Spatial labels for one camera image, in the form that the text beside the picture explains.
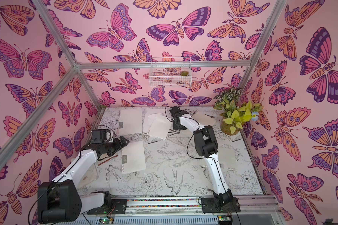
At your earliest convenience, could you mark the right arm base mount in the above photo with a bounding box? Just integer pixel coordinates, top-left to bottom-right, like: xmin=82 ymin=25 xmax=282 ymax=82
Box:
xmin=198 ymin=197 xmax=241 ymax=213

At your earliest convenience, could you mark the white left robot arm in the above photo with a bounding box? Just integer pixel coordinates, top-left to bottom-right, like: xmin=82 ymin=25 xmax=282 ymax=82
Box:
xmin=37 ymin=129 xmax=129 ymax=225

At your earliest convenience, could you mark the white spiral notebook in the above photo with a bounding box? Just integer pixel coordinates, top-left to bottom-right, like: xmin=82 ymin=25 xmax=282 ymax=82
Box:
xmin=118 ymin=108 xmax=143 ymax=136

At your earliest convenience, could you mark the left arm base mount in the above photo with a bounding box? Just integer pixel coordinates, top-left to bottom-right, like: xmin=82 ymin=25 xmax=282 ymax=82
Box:
xmin=87 ymin=199 xmax=128 ymax=215

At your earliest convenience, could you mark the aluminium front rail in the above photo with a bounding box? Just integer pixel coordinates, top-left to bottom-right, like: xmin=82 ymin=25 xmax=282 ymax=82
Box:
xmin=71 ymin=195 xmax=286 ymax=225

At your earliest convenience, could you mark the white wire wall basket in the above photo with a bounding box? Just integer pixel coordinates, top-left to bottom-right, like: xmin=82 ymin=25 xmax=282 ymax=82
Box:
xmin=147 ymin=56 xmax=192 ymax=88

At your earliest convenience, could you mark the torn white lined page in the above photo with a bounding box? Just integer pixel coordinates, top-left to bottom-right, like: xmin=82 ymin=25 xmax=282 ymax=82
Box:
xmin=143 ymin=108 xmax=165 ymax=133

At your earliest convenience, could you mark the small succulent in basket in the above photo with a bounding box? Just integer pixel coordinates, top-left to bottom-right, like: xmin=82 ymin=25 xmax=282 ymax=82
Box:
xmin=180 ymin=71 xmax=189 ymax=76

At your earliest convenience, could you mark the CAMP B5 spiral notebook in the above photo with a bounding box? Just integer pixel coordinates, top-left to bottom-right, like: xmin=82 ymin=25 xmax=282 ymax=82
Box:
xmin=192 ymin=111 xmax=217 ymax=126

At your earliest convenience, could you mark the green leafy plant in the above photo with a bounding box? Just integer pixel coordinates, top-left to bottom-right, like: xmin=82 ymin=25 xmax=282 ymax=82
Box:
xmin=213 ymin=87 xmax=263 ymax=131

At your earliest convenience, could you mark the amber glass plant vase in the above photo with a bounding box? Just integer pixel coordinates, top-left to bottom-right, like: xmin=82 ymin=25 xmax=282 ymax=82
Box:
xmin=220 ymin=120 xmax=239 ymax=136

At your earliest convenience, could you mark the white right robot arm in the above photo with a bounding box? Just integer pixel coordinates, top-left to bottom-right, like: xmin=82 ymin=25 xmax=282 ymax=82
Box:
xmin=169 ymin=106 xmax=233 ymax=210

